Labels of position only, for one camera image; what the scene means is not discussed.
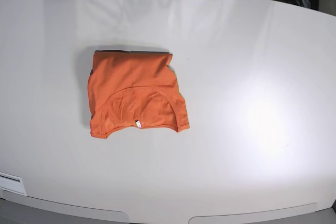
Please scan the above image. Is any orange T-shirt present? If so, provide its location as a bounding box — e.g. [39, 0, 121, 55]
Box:
[87, 50, 190, 139]

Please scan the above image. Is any white label plate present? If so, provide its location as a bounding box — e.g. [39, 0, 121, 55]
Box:
[0, 173, 27, 196]

